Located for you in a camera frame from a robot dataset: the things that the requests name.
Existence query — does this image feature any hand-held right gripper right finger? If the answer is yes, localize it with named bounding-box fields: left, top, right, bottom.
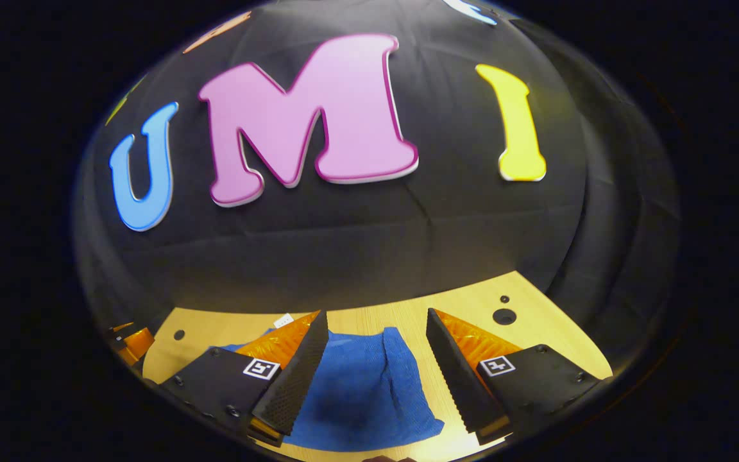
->
left=426, top=308, right=602, bottom=446

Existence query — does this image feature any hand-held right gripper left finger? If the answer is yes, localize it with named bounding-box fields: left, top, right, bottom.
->
left=158, top=310, right=330, bottom=448

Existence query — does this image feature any blue collared shirt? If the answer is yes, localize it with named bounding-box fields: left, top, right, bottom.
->
left=219, top=313, right=446, bottom=452

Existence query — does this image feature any black backdrop cloth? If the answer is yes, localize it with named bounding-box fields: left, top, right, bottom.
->
left=74, top=0, right=681, bottom=379

